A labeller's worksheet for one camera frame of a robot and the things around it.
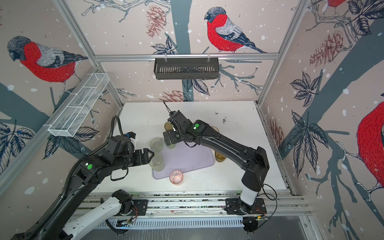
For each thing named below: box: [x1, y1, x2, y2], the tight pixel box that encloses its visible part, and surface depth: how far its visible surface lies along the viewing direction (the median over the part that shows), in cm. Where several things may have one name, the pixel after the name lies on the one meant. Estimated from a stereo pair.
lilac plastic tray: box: [152, 138, 215, 179], surface depth 90 cm
